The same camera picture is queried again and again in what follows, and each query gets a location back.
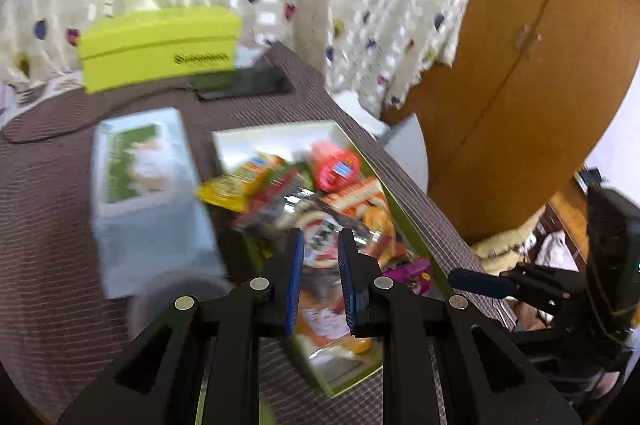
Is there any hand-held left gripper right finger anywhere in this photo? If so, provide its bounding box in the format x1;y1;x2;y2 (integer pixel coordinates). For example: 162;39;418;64
337;227;583;425

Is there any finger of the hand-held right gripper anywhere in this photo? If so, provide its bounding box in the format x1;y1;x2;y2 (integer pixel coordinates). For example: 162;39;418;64
447;262;588;321
510;319;622;374

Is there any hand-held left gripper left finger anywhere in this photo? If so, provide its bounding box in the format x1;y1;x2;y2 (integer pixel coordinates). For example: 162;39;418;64
57;226;306;425

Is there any clear packet of yellow cakes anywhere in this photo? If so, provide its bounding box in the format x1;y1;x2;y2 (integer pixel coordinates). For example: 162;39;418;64
295;290;383;386

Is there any clear packet with black label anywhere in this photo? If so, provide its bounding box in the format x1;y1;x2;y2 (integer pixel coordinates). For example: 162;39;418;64
240;185;386;271

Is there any purple snack packet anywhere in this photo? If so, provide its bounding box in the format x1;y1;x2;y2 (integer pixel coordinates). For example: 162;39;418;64
382;256;436;298

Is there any clear bread packet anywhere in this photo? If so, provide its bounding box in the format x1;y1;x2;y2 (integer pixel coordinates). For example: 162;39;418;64
360;200;406;266

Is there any orange chips bag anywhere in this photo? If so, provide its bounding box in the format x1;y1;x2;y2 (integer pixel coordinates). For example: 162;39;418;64
325;177;388;218

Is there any red lid jelly cup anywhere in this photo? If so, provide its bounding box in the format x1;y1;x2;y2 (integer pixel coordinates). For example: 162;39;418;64
312;141;362;193

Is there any long yellow snack bar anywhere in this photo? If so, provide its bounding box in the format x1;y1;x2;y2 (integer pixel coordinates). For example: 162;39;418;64
195;155;286;213

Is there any lime green box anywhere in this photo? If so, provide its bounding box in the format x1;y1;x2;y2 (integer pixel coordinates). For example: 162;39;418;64
77;5;244;94
211;120;453;398

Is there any beige clothing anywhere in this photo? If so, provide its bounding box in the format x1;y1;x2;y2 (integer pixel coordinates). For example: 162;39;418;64
470;210;551;276

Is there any light grey sheet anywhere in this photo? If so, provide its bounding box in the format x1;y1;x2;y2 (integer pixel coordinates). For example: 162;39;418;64
377;114;431;193

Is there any white cloth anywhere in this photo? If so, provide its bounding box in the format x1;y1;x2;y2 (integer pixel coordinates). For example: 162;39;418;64
332;90;388;136

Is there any wet wipes pack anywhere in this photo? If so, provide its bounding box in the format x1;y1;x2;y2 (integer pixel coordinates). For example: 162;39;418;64
90;106;226;301

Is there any black smartphone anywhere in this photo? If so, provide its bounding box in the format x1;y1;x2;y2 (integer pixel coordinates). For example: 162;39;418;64
192;65;293;102

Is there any wooden cabinet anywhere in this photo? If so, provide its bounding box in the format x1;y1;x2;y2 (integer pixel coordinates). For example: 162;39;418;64
382;0;640;241

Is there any brown checked tablecloth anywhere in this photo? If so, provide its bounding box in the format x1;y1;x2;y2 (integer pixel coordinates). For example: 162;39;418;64
0;42;516;425

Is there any closed lime green box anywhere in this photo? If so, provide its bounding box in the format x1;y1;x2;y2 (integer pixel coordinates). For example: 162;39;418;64
77;5;244;94

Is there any black cable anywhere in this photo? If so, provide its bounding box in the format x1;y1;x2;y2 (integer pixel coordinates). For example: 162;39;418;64
0;87;198;144

